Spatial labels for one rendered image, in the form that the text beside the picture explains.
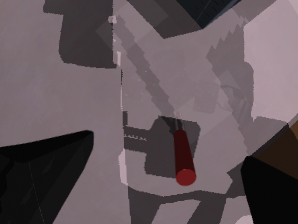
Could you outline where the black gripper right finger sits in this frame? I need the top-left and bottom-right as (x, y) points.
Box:
(241, 156), (298, 224)

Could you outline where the dark red peg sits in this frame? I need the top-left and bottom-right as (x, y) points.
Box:
(173, 129), (197, 185)

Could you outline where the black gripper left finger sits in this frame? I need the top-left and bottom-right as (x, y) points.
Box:
(0, 131), (94, 224)

